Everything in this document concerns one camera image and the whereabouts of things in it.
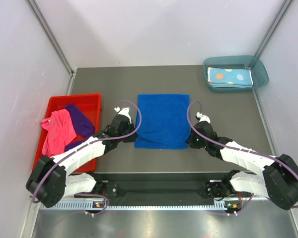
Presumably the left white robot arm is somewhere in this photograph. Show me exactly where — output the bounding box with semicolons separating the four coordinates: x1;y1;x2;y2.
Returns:
26;114;137;208

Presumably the aluminium frame post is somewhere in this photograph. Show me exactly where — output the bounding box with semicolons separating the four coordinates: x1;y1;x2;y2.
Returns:
254;0;295;58
24;0;75;77

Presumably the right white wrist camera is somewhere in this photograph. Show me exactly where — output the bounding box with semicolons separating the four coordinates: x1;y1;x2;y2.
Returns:
196;112;211;123

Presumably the purple towel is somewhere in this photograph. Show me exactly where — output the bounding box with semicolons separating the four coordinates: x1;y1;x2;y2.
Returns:
65;105;95;152

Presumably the red plastic bin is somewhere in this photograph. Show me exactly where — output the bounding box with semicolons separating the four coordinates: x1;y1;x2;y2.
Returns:
32;94;102;173

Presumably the light blue polka-dot towel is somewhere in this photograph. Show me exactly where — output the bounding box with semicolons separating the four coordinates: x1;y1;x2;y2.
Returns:
207;67;253;88

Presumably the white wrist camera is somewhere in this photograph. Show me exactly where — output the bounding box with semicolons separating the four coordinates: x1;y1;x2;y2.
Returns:
114;106;132;123
196;112;211;123

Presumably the white slotted cable duct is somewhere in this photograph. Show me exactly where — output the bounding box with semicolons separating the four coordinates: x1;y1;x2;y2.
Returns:
39;199;241;211

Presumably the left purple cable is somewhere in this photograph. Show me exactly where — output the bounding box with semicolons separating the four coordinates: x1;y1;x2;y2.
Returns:
31;99;143;216

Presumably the pink towel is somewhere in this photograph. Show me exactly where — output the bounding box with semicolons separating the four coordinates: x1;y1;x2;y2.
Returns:
40;109;76;157

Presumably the right aluminium frame post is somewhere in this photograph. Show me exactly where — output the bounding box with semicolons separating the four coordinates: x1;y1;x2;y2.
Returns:
254;0;295;58

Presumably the left aluminium frame post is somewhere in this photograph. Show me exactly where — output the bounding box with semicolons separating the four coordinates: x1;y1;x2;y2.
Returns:
24;0;75;77

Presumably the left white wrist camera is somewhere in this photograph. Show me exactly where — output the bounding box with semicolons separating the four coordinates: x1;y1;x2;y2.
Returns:
114;106;132;123

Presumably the purple cable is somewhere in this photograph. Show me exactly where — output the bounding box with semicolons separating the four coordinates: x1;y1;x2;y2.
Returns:
186;100;298;216
31;99;143;216

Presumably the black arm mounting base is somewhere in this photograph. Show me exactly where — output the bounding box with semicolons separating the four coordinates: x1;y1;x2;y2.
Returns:
89;172;238;206

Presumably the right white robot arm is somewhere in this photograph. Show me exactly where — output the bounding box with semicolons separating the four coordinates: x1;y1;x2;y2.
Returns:
186;121;298;210

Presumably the teal translucent plastic tray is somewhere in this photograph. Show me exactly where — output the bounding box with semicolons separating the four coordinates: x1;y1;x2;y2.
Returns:
202;55;269;93

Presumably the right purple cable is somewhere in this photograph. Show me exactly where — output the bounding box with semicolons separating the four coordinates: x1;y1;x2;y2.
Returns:
186;100;298;216

